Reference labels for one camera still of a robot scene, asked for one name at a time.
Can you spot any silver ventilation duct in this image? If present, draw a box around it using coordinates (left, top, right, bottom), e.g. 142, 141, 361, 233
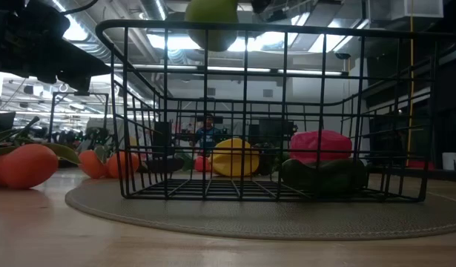
138, 0, 168, 22

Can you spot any dark background monitor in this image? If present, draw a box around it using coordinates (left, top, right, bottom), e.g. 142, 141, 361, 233
0, 111, 17, 131

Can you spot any orange toy carrot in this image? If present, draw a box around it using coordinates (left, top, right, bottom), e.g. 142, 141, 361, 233
175, 150, 213, 174

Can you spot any black wire basket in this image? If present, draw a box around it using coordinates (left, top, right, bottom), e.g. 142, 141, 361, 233
95, 19, 456, 203

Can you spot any round grey placemat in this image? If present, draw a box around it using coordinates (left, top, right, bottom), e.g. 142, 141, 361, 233
64, 177, 456, 242

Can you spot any white ceiling duct box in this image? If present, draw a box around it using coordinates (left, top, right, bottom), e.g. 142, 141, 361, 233
368, 0, 444, 22

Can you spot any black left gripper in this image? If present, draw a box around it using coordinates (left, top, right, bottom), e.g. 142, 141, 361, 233
0, 0, 112, 92

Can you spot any yellow ribbed toy starfruit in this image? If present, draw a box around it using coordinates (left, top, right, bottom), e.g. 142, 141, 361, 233
211, 138, 261, 178

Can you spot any long ceiling light strip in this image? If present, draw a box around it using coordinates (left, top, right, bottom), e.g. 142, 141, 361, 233
108, 63, 343, 77

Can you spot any person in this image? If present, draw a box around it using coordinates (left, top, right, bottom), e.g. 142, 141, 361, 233
193, 113, 224, 155

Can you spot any black background rack frame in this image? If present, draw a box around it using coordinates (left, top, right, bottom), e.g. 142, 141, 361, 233
47, 91, 110, 144

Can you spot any purple toy eggplant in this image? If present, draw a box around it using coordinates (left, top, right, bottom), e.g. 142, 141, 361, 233
144, 157, 186, 174

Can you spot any green toy pear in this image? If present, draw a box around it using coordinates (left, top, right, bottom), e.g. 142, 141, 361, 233
184, 0, 239, 53

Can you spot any orange mandarin cluster with leaves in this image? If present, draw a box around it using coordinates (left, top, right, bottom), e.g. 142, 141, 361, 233
78, 145, 142, 179
0, 116, 82, 190

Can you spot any white cup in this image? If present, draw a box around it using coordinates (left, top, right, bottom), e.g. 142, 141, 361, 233
441, 151, 456, 171

